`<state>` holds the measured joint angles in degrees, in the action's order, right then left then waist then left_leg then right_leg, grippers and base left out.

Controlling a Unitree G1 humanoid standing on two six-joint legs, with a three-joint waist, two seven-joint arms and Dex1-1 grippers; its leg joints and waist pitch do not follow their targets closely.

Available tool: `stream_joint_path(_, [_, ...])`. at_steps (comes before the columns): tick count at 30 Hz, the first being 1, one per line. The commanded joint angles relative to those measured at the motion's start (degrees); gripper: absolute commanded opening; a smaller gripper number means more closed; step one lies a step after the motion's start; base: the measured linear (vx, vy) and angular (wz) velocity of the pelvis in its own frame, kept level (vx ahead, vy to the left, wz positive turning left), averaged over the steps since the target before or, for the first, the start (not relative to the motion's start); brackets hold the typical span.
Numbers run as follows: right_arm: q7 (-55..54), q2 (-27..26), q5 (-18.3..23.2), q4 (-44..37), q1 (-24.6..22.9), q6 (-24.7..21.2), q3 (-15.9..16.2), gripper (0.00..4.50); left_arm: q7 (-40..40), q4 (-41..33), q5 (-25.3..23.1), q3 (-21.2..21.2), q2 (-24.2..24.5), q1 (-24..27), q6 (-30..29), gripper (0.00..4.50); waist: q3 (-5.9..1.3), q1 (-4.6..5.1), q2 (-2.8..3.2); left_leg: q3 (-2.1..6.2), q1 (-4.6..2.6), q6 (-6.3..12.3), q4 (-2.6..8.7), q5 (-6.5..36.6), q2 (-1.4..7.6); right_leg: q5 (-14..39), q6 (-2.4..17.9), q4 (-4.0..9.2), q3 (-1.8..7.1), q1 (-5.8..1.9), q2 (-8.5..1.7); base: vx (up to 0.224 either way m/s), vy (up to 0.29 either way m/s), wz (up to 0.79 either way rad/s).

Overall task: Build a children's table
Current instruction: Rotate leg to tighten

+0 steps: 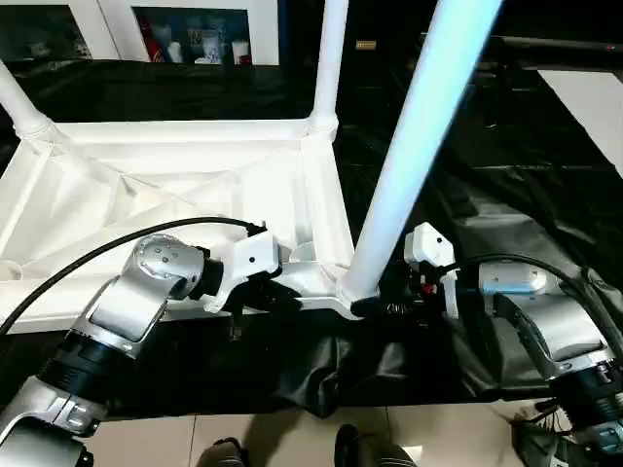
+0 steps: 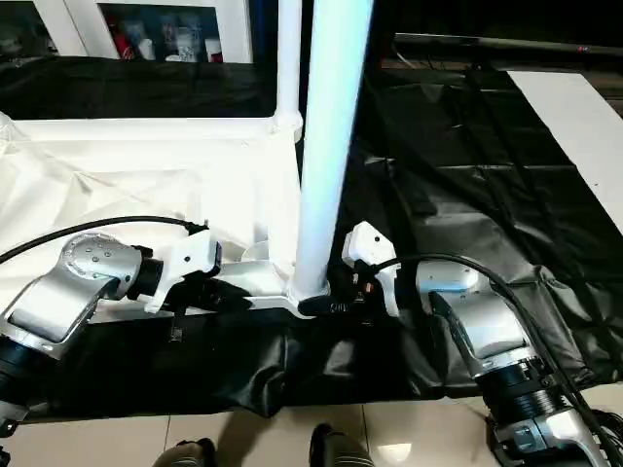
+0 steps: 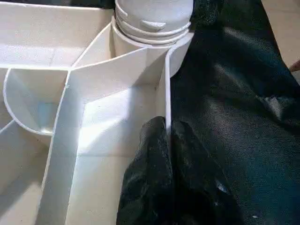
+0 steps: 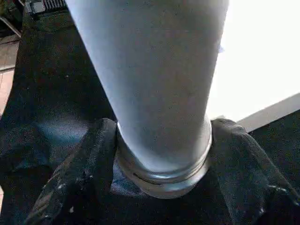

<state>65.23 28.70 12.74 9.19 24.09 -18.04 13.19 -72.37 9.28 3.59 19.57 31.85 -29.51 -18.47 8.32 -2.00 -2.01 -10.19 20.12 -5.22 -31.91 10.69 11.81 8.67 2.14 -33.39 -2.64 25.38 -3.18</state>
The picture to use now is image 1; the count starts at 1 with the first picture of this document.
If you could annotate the white plastic table top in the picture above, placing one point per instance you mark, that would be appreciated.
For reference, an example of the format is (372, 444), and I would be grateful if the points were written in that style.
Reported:
(146, 170)

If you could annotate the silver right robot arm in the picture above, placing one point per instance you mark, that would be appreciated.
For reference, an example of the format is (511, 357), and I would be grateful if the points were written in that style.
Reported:
(560, 326)

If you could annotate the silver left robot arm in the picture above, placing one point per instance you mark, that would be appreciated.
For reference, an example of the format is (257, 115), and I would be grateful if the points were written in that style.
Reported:
(136, 301)

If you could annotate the black work mat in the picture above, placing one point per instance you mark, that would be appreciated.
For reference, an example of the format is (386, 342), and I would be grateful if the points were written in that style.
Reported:
(487, 194)

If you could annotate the dark right robot foot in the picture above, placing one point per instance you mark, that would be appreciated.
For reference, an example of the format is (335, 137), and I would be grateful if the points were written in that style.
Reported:
(372, 450)

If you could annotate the dark robot foot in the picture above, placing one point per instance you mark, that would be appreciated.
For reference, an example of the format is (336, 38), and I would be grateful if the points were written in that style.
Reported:
(372, 450)
(221, 453)

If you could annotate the dark left robot foot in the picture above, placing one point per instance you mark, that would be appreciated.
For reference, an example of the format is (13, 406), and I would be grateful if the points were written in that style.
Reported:
(221, 453)

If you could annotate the black device box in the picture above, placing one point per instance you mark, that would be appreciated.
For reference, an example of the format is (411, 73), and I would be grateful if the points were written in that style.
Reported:
(540, 442)

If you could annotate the white mug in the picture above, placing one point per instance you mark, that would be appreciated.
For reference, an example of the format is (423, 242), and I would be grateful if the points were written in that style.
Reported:
(239, 52)
(175, 52)

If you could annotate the white flat board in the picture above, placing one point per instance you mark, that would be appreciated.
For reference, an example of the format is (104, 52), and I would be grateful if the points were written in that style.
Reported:
(584, 107)

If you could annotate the yellowish label tag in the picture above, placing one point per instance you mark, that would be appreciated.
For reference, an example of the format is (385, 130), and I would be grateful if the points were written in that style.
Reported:
(366, 45)

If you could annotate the white blue patterned container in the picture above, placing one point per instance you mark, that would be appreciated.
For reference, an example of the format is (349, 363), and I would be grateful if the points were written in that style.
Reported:
(210, 46)

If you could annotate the red bottle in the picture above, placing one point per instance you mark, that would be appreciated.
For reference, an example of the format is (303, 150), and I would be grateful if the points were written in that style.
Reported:
(157, 46)

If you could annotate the dark metal bar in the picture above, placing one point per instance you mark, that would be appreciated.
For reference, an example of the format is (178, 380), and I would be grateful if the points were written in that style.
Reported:
(560, 45)

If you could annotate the white glass door cabinet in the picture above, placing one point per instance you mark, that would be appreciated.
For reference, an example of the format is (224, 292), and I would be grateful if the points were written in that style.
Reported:
(112, 29)

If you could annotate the small white figurine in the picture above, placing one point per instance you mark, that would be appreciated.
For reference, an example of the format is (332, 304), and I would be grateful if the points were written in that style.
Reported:
(39, 48)

